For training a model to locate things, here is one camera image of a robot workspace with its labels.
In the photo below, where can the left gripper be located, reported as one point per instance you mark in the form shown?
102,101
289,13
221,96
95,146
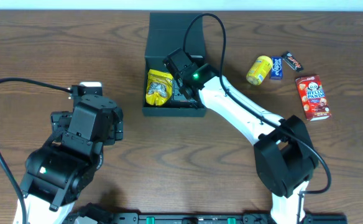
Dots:
56,118

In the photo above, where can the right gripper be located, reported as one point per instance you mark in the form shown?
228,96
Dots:
185,83

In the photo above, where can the yellow snack pouch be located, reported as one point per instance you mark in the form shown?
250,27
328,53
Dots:
159,87

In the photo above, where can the black gift box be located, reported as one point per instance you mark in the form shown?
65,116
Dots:
166,33

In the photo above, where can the yellow candy canister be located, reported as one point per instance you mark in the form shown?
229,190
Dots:
259,70

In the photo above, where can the red Hello Panda box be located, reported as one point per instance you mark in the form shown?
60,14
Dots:
313,98

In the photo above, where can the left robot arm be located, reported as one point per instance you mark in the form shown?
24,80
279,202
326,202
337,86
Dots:
66,163

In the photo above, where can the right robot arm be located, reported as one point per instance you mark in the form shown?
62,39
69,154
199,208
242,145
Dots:
283,152

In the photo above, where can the blue Eclipse mint tin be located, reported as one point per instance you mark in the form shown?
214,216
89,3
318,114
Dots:
277,69

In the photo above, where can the black Mars candy bar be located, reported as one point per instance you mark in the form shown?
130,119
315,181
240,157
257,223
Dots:
292,62

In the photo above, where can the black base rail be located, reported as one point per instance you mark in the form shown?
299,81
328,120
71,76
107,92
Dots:
92,213

